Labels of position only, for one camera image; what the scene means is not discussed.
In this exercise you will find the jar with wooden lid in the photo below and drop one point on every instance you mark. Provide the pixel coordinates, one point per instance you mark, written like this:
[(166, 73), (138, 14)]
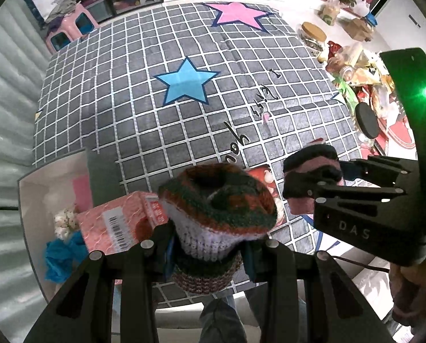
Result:
[(313, 37)]

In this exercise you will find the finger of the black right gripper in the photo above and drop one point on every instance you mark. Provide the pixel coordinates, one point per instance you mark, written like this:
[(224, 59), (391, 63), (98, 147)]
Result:
[(389, 178)]

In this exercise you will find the red green knitted hat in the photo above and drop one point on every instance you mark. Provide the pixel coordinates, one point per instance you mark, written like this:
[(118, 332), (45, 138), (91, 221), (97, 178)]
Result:
[(214, 208)]

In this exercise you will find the pink sponge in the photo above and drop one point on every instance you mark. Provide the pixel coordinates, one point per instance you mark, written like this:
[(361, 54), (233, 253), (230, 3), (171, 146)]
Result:
[(82, 192)]

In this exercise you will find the white floral scrunchie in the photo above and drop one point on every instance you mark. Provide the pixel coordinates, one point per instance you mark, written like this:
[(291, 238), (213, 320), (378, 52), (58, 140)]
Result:
[(66, 223)]

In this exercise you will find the pink tissue pack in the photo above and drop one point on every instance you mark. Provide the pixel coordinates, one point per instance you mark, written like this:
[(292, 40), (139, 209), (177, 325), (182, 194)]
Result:
[(118, 225)]

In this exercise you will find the blue cloth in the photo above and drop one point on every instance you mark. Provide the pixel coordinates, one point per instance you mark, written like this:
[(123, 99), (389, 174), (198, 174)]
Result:
[(62, 257)]

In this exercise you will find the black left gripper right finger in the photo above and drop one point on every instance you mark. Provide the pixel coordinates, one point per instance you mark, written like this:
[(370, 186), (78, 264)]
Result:
[(281, 315)]

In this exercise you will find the pale green curtain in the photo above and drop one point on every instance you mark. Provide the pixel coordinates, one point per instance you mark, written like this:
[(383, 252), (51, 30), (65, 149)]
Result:
[(23, 61)]

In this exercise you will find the black round lid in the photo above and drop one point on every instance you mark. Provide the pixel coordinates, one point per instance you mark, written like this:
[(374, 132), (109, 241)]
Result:
[(367, 120)]

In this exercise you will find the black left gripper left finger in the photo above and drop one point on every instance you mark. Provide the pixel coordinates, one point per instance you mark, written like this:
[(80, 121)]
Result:
[(146, 263)]

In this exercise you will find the pink black striped sock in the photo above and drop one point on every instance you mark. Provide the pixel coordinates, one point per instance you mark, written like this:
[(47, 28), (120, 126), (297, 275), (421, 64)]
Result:
[(315, 162)]

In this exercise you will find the white storage box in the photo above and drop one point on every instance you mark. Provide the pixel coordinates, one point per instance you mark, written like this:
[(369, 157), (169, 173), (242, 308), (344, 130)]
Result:
[(48, 189)]

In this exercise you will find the pink plastic stool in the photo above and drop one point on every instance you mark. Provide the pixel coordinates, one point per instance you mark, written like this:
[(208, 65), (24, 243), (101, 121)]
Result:
[(68, 28)]

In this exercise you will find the grey checked star bedsheet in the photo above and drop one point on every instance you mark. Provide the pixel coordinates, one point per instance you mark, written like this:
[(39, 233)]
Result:
[(182, 85)]

